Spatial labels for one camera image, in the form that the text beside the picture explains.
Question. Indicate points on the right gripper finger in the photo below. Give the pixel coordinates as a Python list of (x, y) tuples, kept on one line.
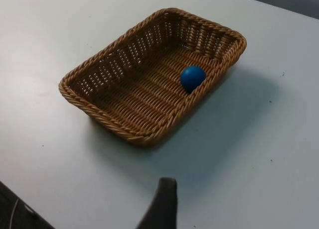
[(163, 209)]

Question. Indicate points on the pale brown wicker basket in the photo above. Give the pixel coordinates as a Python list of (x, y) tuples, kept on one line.
[(139, 94)]

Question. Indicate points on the blue ball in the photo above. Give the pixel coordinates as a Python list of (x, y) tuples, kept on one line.
[(192, 77)]

